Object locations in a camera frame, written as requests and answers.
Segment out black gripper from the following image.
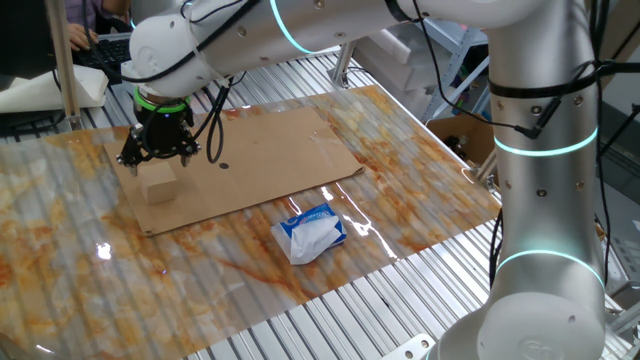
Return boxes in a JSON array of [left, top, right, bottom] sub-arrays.
[[115, 107, 203, 177]]

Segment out light wooden cube block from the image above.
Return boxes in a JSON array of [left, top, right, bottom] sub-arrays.
[[138, 159, 180, 205]]

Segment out person's hand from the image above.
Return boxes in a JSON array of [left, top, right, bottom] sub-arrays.
[[68, 23, 100, 53]]

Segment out black keyboard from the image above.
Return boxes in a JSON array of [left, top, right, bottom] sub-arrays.
[[74, 32, 134, 69]]

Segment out brown cardboard sheet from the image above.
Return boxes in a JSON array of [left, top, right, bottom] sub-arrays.
[[103, 106, 366, 237]]

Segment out marble pattern plastic sheet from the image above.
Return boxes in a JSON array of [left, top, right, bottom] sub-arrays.
[[0, 84, 504, 360]]

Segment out clear tape piece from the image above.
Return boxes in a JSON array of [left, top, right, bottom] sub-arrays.
[[307, 130, 346, 166]]

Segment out person purple shirt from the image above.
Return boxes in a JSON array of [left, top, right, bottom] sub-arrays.
[[64, 0, 134, 26]]

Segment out blue white tissue pack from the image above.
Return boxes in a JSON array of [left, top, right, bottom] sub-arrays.
[[270, 202, 348, 266]]

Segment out black monitor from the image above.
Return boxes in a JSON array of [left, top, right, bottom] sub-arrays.
[[0, 0, 57, 91]]

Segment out white foam boxes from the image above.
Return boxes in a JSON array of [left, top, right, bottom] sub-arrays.
[[352, 27, 451, 119]]

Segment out grey metal shelf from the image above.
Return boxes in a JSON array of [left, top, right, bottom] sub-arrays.
[[422, 17, 494, 124]]

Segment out open brown cardboard box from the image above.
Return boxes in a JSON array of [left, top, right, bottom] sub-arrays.
[[427, 113, 496, 169]]

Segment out green flange ring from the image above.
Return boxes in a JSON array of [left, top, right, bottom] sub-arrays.
[[132, 87, 191, 115]]

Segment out thick black camera cable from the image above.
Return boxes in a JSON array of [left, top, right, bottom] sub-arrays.
[[192, 74, 236, 165]]

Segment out aluminium frame post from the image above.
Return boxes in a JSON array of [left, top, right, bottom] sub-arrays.
[[44, 0, 84, 131], [329, 42, 361, 90]]

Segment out diagonal aluminium frame strut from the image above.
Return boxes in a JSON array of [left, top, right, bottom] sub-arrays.
[[472, 149, 501, 194]]

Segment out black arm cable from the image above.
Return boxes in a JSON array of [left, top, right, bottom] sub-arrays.
[[387, 0, 640, 289]]

